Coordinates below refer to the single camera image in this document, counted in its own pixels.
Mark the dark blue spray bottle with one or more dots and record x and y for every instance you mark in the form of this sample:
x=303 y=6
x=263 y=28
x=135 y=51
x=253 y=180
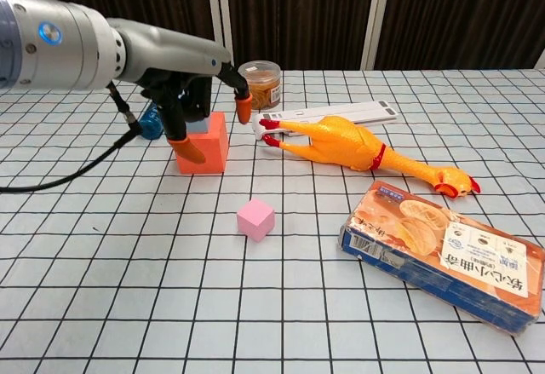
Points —
x=151 y=127

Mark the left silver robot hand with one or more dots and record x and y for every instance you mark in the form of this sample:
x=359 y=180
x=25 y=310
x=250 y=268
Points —
x=170 y=54

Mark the clear jar of rubber bands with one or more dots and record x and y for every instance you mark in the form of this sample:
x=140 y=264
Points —
x=264 y=88

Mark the small pink foam cube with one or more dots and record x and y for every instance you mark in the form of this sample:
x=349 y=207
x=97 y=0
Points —
x=253 y=220

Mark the medium blue foam cube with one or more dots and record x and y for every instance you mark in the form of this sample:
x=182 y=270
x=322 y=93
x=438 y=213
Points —
x=200 y=127

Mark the yellow rubber chicken toy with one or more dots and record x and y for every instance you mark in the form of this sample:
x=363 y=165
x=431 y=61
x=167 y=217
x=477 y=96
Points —
x=340 y=139

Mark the orange biscuit box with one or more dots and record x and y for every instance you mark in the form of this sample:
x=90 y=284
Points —
x=426 y=237

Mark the large orange foam cube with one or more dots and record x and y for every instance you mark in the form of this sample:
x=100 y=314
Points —
x=213 y=152

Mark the checkered white tablecloth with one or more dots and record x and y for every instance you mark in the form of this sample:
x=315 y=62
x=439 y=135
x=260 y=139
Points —
x=272 y=306

